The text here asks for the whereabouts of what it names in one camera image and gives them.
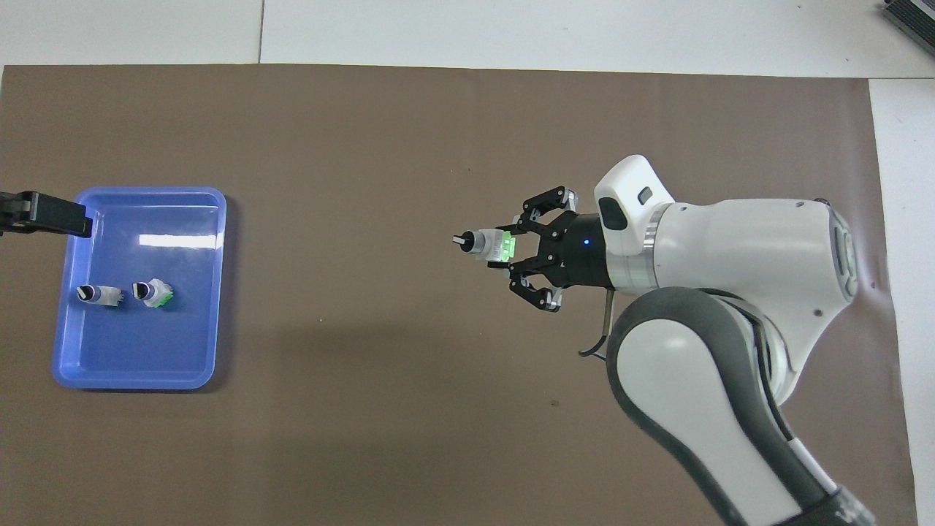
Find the blue plastic tray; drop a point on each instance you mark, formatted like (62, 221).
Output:
(146, 351)

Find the grey ribbed device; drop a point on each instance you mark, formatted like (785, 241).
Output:
(913, 13)

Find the brown table mat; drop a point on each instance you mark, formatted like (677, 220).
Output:
(365, 146)

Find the white rotary switch red base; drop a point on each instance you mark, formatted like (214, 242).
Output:
(106, 295)

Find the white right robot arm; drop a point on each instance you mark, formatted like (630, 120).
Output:
(730, 241)

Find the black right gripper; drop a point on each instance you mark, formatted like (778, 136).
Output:
(584, 252)

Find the white rotary switch green base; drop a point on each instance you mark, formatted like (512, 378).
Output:
(486, 245)
(155, 293)

